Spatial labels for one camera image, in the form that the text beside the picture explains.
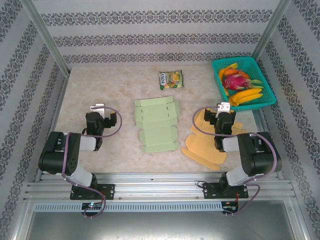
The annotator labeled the orange paper box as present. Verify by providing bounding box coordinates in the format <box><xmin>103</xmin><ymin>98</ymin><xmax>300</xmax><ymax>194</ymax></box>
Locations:
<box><xmin>181</xmin><ymin>109</ymin><xmax>248</xmax><ymax>172</ymax></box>

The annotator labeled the green paper box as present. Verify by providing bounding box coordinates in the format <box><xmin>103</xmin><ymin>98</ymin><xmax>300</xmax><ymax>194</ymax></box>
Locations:
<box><xmin>134</xmin><ymin>96</ymin><xmax>180</xmax><ymax>154</ymax></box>

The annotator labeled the yellow banana bunch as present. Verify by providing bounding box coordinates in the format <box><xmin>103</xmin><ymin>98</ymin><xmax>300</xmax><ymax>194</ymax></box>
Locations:
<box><xmin>227</xmin><ymin>87</ymin><xmax>265</xmax><ymax>108</ymax></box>

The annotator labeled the pink dragon fruit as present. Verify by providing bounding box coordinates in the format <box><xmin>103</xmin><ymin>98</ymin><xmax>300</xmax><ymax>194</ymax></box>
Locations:
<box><xmin>222</xmin><ymin>71</ymin><xmax>252</xmax><ymax>91</ymax></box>

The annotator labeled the orange yellow mango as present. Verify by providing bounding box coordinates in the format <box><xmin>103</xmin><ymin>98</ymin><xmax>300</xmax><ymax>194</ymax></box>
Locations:
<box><xmin>217</xmin><ymin>67</ymin><xmax>230</xmax><ymax>96</ymax></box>

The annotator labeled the small yellow fruit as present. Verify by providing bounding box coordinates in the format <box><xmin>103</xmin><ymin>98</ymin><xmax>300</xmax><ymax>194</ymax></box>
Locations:
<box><xmin>223</xmin><ymin>62</ymin><xmax>239</xmax><ymax>72</ymax></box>

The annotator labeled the teal plastic basket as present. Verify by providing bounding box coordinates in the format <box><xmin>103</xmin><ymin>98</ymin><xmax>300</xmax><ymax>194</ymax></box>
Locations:
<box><xmin>211</xmin><ymin>56</ymin><xmax>277</xmax><ymax>113</ymax></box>

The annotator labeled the green candy bag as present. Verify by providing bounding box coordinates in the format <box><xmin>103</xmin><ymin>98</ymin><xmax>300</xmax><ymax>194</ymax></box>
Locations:
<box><xmin>158</xmin><ymin>69</ymin><xmax>185</xmax><ymax>91</ymax></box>

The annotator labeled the grey metal panel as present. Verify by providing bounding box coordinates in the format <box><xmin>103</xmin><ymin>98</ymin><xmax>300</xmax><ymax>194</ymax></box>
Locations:
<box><xmin>14</xmin><ymin>199</ymin><xmax>311</xmax><ymax>240</ymax></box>

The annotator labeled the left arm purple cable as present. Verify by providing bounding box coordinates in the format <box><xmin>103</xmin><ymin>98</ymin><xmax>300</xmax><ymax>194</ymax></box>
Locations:
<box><xmin>61</xmin><ymin>106</ymin><xmax>123</xmax><ymax>219</ymax></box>

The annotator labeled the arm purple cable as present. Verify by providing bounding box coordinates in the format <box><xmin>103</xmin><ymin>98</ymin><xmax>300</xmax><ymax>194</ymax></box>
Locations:
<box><xmin>192</xmin><ymin>105</ymin><xmax>279</xmax><ymax>216</ymax></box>
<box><xmin>61</xmin><ymin>106</ymin><xmax>123</xmax><ymax>219</ymax></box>

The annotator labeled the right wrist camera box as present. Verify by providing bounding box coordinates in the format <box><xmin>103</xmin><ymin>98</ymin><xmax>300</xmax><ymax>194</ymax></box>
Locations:
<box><xmin>215</xmin><ymin>101</ymin><xmax>231</xmax><ymax>118</ymax></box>

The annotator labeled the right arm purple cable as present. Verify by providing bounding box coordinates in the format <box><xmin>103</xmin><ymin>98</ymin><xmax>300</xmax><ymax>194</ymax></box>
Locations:
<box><xmin>192</xmin><ymin>105</ymin><xmax>279</xmax><ymax>216</ymax></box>

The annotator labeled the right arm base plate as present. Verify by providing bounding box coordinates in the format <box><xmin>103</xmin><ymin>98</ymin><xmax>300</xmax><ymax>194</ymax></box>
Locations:
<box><xmin>202</xmin><ymin>181</ymin><xmax>250</xmax><ymax>200</ymax></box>

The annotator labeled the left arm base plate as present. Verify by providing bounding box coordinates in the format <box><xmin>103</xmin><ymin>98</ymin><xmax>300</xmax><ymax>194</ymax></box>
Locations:
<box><xmin>69</xmin><ymin>183</ymin><xmax>116</xmax><ymax>201</ymax></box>

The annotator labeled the aluminium mounting rail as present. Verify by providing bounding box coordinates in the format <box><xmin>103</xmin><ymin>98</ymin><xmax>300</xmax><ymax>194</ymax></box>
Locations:
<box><xmin>23</xmin><ymin>171</ymin><xmax>293</xmax><ymax>201</ymax></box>

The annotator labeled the aluminium frame post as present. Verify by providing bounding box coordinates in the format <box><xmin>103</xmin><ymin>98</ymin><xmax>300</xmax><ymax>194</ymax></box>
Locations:
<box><xmin>250</xmin><ymin>0</ymin><xmax>293</xmax><ymax>60</ymax></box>
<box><xmin>19</xmin><ymin>0</ymin><xmax>71</xmax><ymax>76</ymax></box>

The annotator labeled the grey slotted cable duct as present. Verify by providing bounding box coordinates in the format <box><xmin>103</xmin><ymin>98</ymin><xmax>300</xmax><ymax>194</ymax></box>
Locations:
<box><xmin>33</xmin><ymin>201</ymin><xmax>223</xmax><ymax>213</ymax></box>

